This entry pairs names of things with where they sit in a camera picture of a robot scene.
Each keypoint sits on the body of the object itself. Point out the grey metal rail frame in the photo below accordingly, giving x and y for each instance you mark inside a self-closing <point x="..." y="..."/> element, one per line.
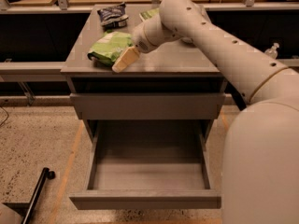
<point x="31" y="67"/>

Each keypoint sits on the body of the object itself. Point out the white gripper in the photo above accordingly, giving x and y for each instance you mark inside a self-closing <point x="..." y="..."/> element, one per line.
<point x="139" y="41"/>

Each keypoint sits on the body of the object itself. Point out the green rice chip bag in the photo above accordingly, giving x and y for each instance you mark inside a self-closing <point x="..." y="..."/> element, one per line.
<point x="110" y="47"/>

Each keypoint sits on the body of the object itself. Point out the black metal stand leg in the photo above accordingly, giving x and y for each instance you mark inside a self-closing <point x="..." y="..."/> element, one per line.
<point x="45" y="174"/>

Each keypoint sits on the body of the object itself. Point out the grey drawer cabinet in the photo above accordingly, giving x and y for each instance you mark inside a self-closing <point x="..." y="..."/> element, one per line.
<point x="176" y="81"/>

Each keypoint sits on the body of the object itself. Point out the dark blue snack bag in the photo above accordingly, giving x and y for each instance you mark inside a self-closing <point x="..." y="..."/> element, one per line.
<point x="113" y="17"/>

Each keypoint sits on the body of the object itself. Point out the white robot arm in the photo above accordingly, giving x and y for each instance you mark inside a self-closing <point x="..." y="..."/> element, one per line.
<point x="260" y="171"/>

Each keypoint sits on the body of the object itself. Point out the clear plastic bottle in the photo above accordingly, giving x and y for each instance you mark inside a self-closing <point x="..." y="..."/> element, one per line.
<point x="273" y="51"/>

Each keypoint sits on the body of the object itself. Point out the white bowl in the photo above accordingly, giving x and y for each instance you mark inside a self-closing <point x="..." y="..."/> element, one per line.
<point x="187" y="40"/>

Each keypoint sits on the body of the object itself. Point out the grey middle drawer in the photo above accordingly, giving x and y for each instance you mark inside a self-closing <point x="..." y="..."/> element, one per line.
<point x="118" y="106"/>

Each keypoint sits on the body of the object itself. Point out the open grey bottom drawer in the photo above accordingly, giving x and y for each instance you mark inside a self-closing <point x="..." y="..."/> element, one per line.
<point x="148" y="164"/>

